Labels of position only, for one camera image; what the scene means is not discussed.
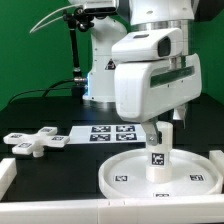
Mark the white marker sheet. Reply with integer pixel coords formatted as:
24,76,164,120
69,124,146,144

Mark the white front fence rail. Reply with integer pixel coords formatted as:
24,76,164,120
0,195,224,224

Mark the white round table top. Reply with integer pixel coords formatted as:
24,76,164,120
98,149,223,198

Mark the white cable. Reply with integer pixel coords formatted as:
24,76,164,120
29,4,81,34

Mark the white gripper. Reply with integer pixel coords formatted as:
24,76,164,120
114,54,202,146

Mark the white cross-shaped table base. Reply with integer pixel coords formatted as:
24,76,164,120
3,127,70,158

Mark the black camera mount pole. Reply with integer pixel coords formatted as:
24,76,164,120
62,7,94,93

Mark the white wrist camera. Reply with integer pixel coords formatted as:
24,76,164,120
112,28,183,62

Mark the white left fence block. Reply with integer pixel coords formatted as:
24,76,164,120
0,158,17,200

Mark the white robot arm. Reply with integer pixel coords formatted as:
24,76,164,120
84,0,202,145

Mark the black cable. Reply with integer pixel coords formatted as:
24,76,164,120
7,78,88,105

